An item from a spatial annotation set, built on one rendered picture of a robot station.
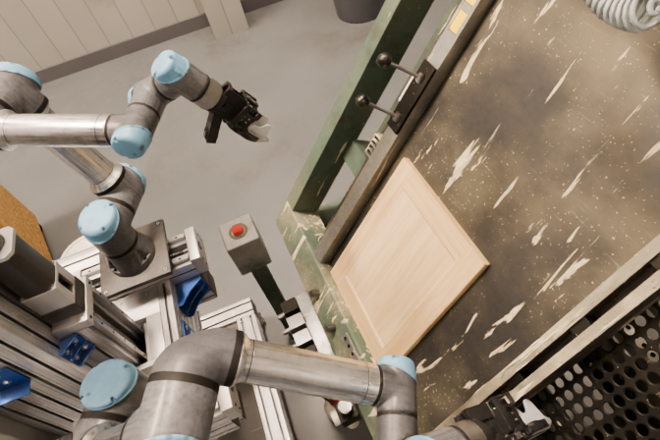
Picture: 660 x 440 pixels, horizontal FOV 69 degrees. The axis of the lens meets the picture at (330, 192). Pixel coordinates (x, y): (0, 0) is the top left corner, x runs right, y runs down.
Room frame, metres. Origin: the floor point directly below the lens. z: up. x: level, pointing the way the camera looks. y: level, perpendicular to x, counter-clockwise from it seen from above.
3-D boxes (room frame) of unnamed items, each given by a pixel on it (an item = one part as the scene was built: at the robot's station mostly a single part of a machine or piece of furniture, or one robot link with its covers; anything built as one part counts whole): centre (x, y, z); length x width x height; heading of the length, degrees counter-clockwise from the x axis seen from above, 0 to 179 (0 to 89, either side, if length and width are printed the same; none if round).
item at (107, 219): (0.95, 0.66, 1.20); 0.13 x 0.12 x 0.14; 163
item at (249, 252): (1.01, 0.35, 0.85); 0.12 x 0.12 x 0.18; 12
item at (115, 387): (0.45, 0.59, 1.20); 0.13 x 0.12 x 0.14; 164
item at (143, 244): (0.94, 0.67, 1.09); 0.15 x 0.15 x 0.10
